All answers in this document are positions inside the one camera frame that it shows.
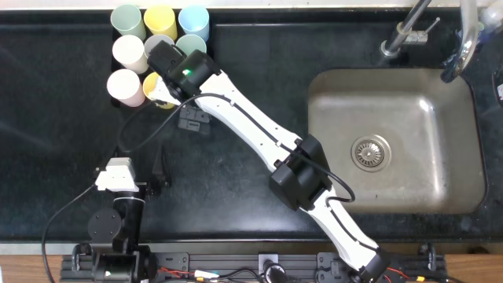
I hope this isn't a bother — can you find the black tray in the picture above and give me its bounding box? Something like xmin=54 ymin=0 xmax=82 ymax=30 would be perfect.
xmin=109 ymin=23 xmax=216 ymax=112

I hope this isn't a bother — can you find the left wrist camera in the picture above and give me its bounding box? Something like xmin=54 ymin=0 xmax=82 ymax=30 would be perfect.
xmin=94 ymin=156 xmax=140 ymax=193

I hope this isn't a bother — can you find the cream cup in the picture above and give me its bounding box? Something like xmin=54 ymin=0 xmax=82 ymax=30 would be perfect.
xmin=112 ymin=35 xmax=150 ymax=75

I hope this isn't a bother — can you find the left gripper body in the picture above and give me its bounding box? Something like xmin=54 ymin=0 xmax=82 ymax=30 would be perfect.
xmin=135 ymin=181 xmax=172 ymax=196

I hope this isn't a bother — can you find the green cup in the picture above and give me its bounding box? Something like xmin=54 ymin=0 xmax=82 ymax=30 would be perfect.
xmin=175 ymin=34 xmax=208 ymax=56
xmin=110 ymin=4 xmax=147 ymax=42

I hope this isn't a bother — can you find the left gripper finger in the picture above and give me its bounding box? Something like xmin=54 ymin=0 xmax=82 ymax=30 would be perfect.
xmin=151 ymin=142 xmax=172 ymax=186
xmin=94 ymin=145 xmax=119 ymax=173

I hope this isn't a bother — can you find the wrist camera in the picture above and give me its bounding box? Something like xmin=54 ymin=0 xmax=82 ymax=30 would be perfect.
xmin=147 ymin=75 xmax=182 ymax=108
xmin=94 ymin=156 xmax=140 ymax=193

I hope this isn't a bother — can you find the steel tap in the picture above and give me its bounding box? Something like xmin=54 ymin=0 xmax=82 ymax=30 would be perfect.
xmin=379 ymin=0 xmax=481 ymax=84

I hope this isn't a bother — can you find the grey cup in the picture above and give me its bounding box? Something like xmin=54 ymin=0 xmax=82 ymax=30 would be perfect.
xmin=143 ymin=34 xmax=176 ymax=58

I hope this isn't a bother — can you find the blue cup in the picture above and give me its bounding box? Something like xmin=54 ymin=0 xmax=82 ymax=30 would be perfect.
xmin=178 ymin=6 xmax=211 ymax=42

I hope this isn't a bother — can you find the blue soap bottle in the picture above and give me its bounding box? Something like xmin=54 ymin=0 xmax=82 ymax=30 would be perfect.
xmin=454 ymin=2 xmax=503 ymax=46

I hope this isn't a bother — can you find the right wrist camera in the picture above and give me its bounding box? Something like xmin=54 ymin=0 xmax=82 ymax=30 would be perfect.
xmin=147 ymin=75 xmax=182 ymax=108

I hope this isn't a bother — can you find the pink cup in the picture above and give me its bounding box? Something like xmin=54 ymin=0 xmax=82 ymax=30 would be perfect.
xmin=106 ymin=68 xmax=146 ymax=108

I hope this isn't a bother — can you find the mounting rail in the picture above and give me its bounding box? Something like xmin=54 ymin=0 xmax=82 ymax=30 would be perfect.
xmin=58 ymin=241 xmax=449 ymax=283

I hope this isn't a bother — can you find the yellow cup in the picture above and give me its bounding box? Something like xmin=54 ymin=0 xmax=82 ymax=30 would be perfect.
xmin=141 ymin=72 xmax=176 ymax=110
xmin=143 ymin=5 xmax=178 ymax=42

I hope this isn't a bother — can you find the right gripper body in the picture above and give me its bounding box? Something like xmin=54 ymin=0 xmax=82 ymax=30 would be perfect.
xmin=178 ymin=105 xmax=211 ymax=135

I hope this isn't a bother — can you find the steel sink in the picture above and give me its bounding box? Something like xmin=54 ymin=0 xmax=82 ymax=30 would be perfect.
xmin=307 ymin=68 xmax=488 ymax=215

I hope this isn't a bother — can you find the clear labelled plastic pack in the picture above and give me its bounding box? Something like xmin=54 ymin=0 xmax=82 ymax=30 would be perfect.
xmin=491 ymin=64 xmax=503 ymax=108

